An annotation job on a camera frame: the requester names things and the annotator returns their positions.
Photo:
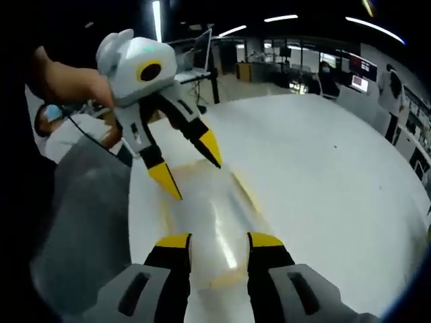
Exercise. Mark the white desk with black legs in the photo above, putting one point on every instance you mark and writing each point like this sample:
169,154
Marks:
198,79

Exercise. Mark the small black object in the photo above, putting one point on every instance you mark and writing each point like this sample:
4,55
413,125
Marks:
202,109

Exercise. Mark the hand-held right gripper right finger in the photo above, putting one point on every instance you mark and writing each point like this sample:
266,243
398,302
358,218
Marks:
272,286

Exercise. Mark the red wall screen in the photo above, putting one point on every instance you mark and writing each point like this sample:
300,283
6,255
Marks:
363,72

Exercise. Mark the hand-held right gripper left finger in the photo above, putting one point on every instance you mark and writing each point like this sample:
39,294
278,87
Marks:
161,286

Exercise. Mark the person's left hand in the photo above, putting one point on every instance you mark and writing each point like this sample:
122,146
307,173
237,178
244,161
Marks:
77,82

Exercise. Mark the grey perforated chair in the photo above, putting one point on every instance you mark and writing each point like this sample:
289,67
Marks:
84,218

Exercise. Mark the computer monitor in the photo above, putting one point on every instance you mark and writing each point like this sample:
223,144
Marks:
202,50

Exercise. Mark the transparent yellow-edged plastic buckle pack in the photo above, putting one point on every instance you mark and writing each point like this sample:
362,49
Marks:
215,222

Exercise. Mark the ceiling light strip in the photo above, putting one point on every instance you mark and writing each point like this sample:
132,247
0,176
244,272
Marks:
232,31
156,20
373,28
281,18

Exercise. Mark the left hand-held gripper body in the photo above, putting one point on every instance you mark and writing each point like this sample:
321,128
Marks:
138,69

